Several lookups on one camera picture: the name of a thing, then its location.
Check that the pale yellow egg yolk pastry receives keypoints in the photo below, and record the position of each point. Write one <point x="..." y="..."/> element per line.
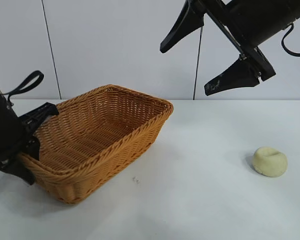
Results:
<point x="270" y="162"/>

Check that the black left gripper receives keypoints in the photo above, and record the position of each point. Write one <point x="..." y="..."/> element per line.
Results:
<point x="5" y="130"/>

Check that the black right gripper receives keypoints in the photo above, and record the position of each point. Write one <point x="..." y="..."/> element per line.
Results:
<point x="247" y="25"/>

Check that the tan woven wicker basket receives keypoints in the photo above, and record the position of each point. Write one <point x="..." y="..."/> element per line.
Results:
<point x="102" y="140"/>

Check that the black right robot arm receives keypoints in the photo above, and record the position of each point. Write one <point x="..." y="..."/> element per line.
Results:
<point x="295" y="7"/>

